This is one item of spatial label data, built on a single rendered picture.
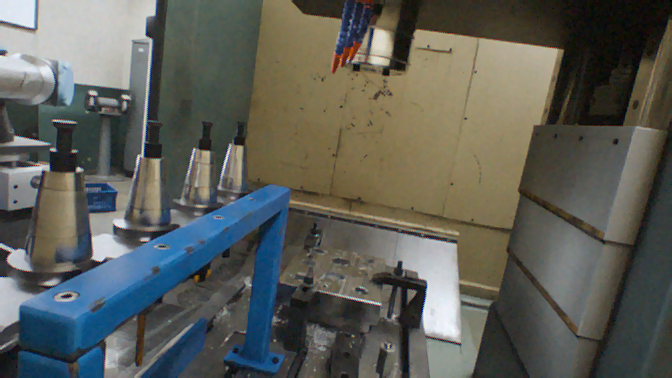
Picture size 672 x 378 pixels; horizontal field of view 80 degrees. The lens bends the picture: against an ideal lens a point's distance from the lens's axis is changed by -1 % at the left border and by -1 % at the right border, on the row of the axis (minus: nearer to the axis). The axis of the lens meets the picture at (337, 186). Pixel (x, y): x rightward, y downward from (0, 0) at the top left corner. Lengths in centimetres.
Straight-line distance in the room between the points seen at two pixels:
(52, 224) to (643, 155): 73
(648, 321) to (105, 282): 67
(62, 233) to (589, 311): 72
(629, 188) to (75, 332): 71
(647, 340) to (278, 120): 165
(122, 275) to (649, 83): 72
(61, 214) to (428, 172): 170
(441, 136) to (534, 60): 50
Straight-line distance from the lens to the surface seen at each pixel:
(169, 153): 144
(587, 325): 80
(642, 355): 74
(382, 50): 83
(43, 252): 36
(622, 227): 76
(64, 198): 35
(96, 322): 30
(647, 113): 77
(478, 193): 196
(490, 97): 194
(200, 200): 53
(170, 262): 36
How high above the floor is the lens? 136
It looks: 10 degrees down
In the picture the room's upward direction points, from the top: 9 degrees clockwise
